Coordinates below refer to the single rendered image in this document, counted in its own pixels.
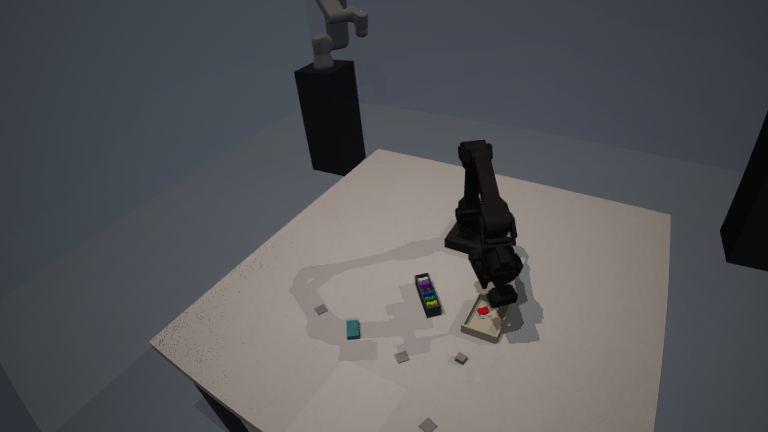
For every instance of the teal rectangular block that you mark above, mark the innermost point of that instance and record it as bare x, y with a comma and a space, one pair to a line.
352, 329

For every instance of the beige rectangular tray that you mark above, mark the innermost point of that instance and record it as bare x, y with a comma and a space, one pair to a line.
487, 328

